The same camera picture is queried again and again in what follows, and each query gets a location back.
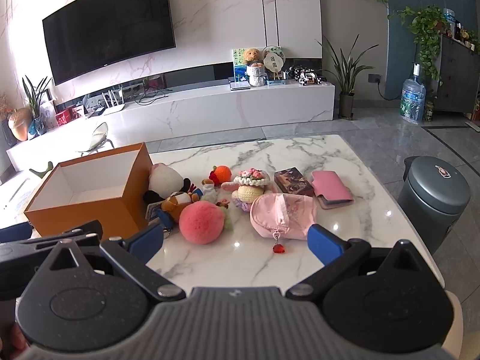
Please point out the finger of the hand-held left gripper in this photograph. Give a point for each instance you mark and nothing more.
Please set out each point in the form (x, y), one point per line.
(15, 231)
(33, 245)

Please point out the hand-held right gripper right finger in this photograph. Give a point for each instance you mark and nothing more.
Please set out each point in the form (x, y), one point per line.
(322, 242)

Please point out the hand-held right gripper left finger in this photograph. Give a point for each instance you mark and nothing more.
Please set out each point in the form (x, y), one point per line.
(146, 238)

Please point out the pink fabric pouch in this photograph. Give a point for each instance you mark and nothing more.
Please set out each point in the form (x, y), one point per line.
(283, 213)

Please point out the red panda sailor plush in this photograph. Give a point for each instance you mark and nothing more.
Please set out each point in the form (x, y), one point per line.
(180, 203)

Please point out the pink card wallet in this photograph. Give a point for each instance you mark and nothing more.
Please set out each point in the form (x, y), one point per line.
(332, 187)

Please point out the pink peach plush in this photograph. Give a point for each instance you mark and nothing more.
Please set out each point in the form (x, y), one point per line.
(200, 223)

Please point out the orange cardboard box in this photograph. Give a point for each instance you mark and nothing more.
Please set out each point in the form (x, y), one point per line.
(93, 213)

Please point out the white pink-striped plush toy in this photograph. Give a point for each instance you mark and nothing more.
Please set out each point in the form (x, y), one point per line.
(165, 182)

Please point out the dark patterned card box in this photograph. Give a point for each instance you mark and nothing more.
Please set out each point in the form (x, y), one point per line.
(292, 182)

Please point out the crochet bunny with flowers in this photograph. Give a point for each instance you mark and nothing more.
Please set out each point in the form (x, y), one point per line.
(249, 191)

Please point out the orange crochet fruit charm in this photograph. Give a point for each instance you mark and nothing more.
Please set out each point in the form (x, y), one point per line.
(221, 173)

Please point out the green bird toy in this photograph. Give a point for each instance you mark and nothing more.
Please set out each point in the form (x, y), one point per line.
(41, 170)

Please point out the small white plush charm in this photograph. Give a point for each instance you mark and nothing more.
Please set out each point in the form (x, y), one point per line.
(210, 192)

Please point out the orange acorn vase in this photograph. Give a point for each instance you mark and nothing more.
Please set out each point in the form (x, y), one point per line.
(20, 124)

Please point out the plant in blue vase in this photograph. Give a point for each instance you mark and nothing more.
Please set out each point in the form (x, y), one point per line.
(36, 120)

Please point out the green seat rolling stool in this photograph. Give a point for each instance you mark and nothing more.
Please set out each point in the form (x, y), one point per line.
(96, 135)

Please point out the grey lidded trash bin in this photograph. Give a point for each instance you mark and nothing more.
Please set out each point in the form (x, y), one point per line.
(435, 202)

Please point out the red gift box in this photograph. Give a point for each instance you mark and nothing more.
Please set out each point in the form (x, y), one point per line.
(64, 117)

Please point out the pink printed box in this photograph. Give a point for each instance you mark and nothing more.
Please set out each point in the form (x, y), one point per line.
(78, 111)

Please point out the white wifi router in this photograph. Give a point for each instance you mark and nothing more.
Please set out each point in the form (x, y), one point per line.
(112, 105)

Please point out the tall potted grass plant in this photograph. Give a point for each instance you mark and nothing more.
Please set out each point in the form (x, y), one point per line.
(347, 78)

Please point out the black white toy cars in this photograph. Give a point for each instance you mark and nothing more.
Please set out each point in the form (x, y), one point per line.
(305, 75)

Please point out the blue water jug with pump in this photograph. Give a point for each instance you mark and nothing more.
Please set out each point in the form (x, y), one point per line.
(412, 99)

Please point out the grey laptop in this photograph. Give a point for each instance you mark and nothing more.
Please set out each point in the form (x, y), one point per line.
(240, 85)

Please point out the white wrapped bouquet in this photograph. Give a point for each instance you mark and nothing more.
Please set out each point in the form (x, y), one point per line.
(258, 75)

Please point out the round paper fan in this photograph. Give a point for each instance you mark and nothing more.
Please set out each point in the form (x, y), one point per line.
(272, 60)

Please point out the small landscape painting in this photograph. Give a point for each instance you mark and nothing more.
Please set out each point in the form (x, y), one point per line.
(239, 66)

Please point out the brown teddy bear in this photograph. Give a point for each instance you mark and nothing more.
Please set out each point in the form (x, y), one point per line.
(251, 55)

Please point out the dark grey sideboard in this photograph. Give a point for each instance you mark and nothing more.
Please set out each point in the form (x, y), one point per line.
(455, 75)

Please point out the black curved television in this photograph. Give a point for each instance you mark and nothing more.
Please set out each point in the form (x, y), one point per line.
(108, 26)

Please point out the trailing pothos plant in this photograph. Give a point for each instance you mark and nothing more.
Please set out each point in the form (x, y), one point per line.
(425, 33)

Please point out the clear plastic bottle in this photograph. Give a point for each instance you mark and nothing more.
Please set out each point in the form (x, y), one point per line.
(449, 17)

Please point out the wall socket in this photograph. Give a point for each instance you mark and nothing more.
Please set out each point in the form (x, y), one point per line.
(374, 78)

